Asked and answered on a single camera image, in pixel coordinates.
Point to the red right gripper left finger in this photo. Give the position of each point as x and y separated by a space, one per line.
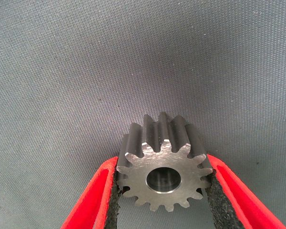
90 202

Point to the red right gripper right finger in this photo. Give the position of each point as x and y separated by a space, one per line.
238 202

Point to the dark grey table cloth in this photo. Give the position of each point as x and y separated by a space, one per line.
85 71

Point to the small steel planetary gear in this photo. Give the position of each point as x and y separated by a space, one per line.
164 164

